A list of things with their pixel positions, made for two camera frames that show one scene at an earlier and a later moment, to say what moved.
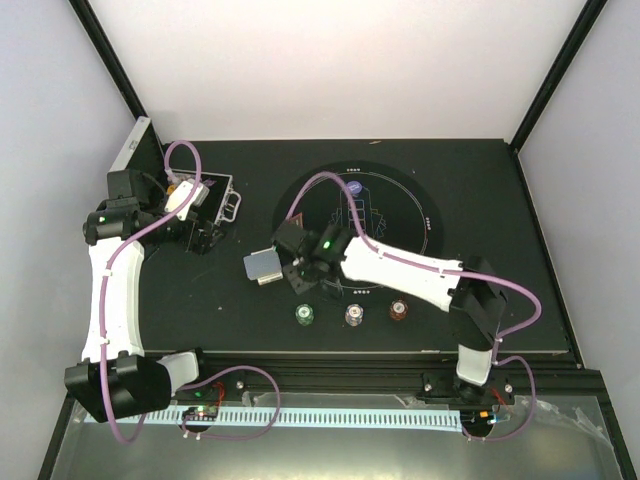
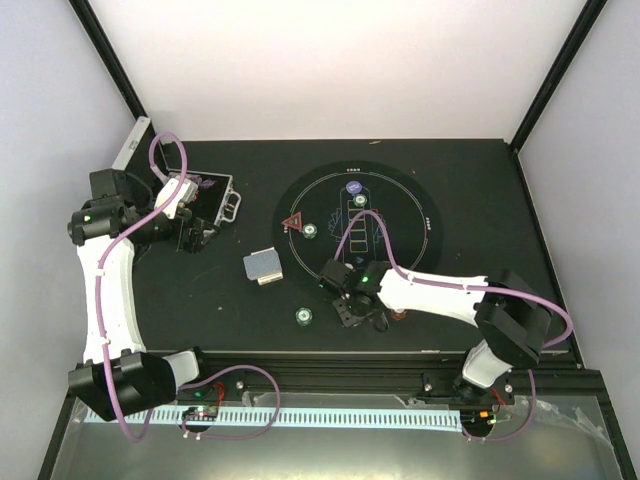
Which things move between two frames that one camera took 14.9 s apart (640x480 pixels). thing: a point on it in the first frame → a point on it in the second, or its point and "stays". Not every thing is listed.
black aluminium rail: x=423 y=376 stays
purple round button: x=355 y=187 stays
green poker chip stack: x=304 y=314 stays
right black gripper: x=299 y=284 → x=346 y=317
